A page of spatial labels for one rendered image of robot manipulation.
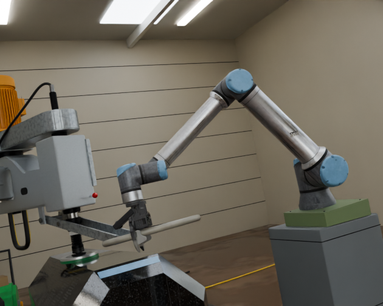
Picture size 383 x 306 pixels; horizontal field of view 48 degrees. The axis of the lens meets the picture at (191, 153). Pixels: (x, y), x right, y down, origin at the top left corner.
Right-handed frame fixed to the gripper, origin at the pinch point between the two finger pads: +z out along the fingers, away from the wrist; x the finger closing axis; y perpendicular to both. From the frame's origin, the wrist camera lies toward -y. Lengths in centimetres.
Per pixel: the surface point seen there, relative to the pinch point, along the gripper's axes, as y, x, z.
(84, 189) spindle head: -43, 53, -39
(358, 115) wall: 212, 510, -98
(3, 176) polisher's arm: -103, 69, -63
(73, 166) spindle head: -44, 47, -52
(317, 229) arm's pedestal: 76, 29, 12
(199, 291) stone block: 11, 46, 30
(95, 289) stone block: -27.3, 8.1, 13.3
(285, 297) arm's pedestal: 52, 58, 45
